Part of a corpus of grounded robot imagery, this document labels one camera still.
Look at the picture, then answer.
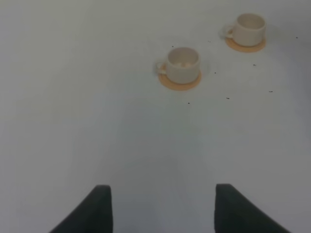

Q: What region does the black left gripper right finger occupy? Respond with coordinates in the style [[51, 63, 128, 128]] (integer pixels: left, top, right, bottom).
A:
[[214, 184, 288, 233]]

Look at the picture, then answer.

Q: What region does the orange coaster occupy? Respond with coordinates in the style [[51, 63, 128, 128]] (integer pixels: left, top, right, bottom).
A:
[[225, 38, 266, 53], [158, 72, 202, 91]]

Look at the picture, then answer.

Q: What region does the orange coaster near left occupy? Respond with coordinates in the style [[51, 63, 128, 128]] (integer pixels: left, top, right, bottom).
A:
[[158, 72, 202, 91]]

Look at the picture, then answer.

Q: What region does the orange coaster far centre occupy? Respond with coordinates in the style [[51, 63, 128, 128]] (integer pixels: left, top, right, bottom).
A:
[[225, 38, 266, 53]]

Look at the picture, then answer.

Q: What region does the white teacup far centre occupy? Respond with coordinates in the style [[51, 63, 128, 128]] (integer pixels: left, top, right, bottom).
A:
[[223, 13, 266, 47]]

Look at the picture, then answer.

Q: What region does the white teacup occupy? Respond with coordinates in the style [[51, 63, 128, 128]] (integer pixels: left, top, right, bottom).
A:
[[223, 13, 266, 47], [155, 47, 201, 84]]

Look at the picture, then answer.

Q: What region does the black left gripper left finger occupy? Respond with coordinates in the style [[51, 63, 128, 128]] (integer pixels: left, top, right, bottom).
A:
[[52, 185, 113, 233]]

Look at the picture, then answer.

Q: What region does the white teacup near left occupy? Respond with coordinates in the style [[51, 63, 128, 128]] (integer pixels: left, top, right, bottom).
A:
[[155, 47, 201, 84]]

